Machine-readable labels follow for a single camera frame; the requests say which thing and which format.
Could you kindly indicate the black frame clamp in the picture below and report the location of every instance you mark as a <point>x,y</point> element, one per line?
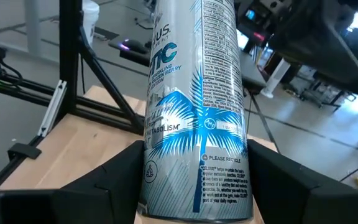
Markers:
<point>23,151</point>

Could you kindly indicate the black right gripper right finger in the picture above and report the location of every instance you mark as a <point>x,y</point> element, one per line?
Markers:
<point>306,205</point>

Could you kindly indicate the white aluminium bracket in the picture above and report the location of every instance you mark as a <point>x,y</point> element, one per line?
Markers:
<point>52,107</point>

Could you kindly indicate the black aluminium table frame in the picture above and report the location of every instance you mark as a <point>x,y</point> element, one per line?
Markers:
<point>70,62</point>

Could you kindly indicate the white desk leg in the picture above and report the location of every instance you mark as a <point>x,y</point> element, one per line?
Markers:
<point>275,81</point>

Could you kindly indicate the large black standing desk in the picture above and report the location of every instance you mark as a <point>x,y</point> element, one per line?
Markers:
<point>322,40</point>

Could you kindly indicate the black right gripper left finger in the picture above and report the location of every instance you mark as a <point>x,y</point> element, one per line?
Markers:
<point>73,205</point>

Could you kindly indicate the computer monitor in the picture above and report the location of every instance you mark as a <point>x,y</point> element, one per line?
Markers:
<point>253,15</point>

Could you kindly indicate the white plastic bucket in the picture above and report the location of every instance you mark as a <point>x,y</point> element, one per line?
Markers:
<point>91,21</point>

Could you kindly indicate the silver blue-palm Celsius can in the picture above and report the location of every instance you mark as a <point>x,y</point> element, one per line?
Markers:
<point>197,124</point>

